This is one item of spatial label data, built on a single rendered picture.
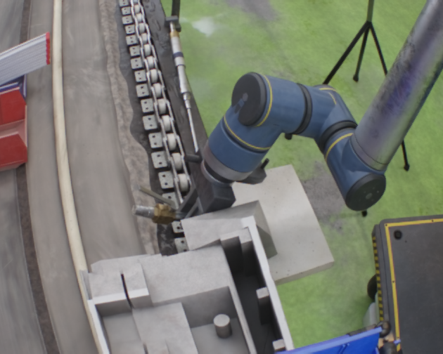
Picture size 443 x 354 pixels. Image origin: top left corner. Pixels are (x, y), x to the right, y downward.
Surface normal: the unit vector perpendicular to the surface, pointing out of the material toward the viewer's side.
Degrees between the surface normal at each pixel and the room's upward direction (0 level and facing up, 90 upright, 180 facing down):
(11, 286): 0
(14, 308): 0
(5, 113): 88
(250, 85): 65
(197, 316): 57
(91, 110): 0
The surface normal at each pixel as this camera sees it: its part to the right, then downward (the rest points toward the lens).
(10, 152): 0.23, 0.77
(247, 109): -0.84, -0.08
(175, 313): -0.11, -0.61
